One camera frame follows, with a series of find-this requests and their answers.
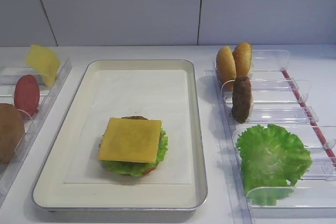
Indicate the bun half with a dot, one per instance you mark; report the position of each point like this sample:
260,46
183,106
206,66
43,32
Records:
226,69
243,56

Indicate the yellow cheese slice on burger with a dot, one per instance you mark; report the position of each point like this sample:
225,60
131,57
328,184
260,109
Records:
130,140

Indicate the brown meat patty in rack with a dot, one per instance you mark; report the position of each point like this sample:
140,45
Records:
241,99

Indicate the green lettuce in burger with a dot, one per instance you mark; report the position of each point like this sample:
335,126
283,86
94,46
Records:
162,148

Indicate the loose green lettuce leaf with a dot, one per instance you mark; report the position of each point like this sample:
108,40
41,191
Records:
272,161

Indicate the yellow cheese slice in rack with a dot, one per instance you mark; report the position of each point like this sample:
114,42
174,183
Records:
45,62

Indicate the red tomato slice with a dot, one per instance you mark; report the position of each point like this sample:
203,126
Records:
27,95

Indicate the white paper liner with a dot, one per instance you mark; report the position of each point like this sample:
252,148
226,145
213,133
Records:
154,94

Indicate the brown patty in burger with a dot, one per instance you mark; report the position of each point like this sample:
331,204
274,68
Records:
135,117

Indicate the bottom bun of burger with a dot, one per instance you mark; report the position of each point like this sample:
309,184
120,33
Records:
129,168

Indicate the right clear acrylic rack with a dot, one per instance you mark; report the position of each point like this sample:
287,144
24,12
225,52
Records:
275,103

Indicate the clear acrylic rack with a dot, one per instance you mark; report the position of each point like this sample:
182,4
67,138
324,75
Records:
48,95
275,103

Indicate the cream metal tray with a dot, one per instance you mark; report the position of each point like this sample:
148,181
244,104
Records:
52,192

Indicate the brown bun in left rack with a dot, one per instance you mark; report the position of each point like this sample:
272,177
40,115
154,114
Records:
12,130

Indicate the left clear acrylic rack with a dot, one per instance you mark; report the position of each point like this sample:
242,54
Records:
48,95

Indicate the red rail strip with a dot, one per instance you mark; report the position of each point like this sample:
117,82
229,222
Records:
313,123

